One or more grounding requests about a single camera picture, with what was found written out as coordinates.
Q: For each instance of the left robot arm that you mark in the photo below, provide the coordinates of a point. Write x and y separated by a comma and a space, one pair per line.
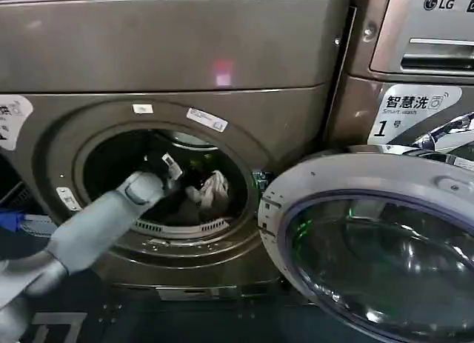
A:
92, 224

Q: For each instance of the grey dryer with round opening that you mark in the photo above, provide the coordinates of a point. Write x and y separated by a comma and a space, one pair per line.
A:
166, 54

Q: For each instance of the blue cloth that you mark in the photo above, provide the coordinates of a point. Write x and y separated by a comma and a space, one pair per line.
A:
11, 220

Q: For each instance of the grey slatted crate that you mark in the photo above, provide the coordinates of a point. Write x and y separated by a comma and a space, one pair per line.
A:
26, 209

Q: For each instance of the round glass dryer door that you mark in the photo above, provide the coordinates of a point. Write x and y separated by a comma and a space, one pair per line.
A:
370, 246

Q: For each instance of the white grey garment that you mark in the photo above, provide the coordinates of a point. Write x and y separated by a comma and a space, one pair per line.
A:
213, 191

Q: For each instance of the white washer label sticker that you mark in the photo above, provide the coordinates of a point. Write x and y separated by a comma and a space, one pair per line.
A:
411, 113

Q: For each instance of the grey washing machine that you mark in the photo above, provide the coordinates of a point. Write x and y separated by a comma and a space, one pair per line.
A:
370, 109

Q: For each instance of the white dryer label sticker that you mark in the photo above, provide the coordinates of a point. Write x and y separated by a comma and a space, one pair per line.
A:
13, 120

